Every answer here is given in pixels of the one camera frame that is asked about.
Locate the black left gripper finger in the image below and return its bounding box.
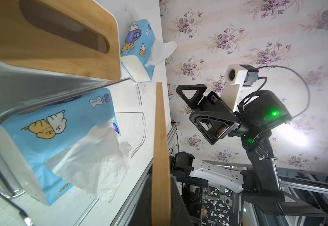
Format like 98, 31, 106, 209
127, 166, 194, 226

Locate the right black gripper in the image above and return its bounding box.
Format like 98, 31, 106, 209
176, 84, 250, 145

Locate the bamboo tissue box lid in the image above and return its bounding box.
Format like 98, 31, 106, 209
151, 82, 172, 226

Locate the clear plastic tissue box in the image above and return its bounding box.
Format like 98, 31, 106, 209
0, 77, 151, 226

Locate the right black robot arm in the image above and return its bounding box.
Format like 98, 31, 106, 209
176, 84, 327, 217

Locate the white box with bamboo lid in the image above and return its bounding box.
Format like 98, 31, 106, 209
0, 1, 121, 114

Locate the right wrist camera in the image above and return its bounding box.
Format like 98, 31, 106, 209
220, 65, 259, 112

